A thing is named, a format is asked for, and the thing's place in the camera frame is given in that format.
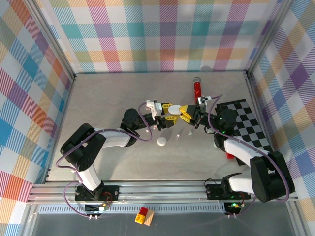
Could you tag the white round earbud case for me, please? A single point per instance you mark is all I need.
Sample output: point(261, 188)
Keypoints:
point(161, 141)

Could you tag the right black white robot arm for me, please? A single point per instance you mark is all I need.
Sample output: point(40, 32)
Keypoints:
point(246, 152)

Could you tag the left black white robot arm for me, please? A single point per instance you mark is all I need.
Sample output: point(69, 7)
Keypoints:
point(83, 147)

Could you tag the red glitter toy microphone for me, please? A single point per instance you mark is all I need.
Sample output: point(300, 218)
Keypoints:
point(197, 88)

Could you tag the black grey chessboard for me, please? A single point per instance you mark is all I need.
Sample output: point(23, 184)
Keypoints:
point(248, 123)

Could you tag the long red building brick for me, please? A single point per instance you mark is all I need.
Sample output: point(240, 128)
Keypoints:
point(230, 156)

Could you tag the right black controller board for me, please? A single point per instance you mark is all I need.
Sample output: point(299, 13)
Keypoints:
point(231, 209)

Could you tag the black controller board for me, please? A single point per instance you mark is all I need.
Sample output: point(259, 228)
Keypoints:
point(93, 208)
point(231, 209)

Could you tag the square red building brick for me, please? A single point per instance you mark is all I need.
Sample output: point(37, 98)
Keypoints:
point(143, 211)

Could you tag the yellow building brick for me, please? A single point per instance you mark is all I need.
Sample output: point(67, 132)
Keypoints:
point(139, 218)

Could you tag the wooden block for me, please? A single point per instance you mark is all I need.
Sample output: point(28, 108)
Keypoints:
point(149, 220)

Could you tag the left black controller board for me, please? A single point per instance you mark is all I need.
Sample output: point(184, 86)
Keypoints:
point(93, 208)

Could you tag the aluminium table side rail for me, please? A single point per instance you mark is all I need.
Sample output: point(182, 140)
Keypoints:
point(65, 110)
point(251, 88)

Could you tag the long aluminium base rail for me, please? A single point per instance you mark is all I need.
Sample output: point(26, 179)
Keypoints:
point(160, 190)

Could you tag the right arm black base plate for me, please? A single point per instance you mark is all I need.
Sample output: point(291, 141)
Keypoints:
point(214, 193)

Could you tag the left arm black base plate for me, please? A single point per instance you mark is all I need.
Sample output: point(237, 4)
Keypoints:
point(110, 194)

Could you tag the aluminium frame post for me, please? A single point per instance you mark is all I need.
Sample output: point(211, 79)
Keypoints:
point(268, 37)
point(53, 39)

